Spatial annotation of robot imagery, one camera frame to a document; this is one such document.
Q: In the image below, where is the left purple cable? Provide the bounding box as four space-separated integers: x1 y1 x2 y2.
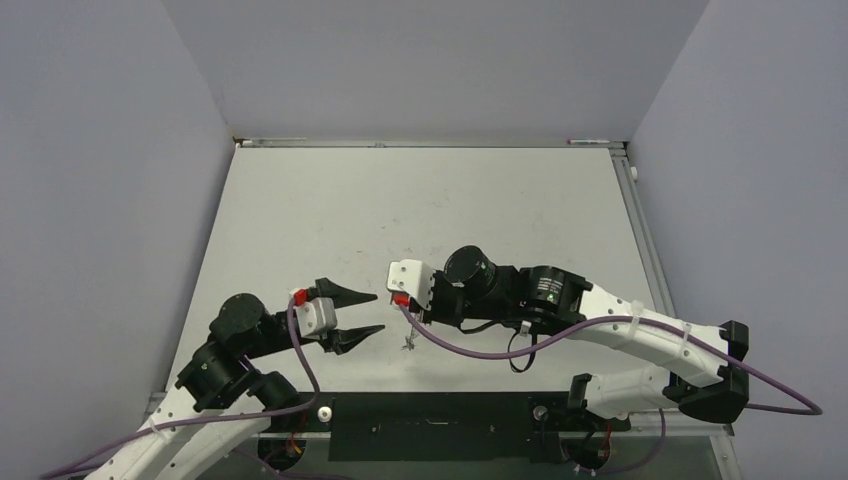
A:
39 298 323 480

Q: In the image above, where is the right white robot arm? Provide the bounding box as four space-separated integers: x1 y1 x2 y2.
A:
388 245 750 428

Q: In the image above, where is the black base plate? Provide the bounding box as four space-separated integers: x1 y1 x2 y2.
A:
267 392 631 463

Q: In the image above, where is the red white marker pen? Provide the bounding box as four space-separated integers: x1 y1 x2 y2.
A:
567 139 612 146

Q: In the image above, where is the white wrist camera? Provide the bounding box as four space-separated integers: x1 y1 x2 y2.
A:
386 259 436 311
290 287 338 339

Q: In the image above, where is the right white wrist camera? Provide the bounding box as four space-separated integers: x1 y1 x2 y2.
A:
386 259 436 311

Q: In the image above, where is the aluminium frame rail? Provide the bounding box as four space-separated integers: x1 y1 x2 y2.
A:
609 142 735 439

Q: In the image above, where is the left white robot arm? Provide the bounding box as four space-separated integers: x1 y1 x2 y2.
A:
88 278 382 479

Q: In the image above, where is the silver perforated ring disc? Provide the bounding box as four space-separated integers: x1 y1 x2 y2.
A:
399 307 422 351

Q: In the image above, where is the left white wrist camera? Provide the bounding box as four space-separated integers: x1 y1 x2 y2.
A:
290 287 338 339

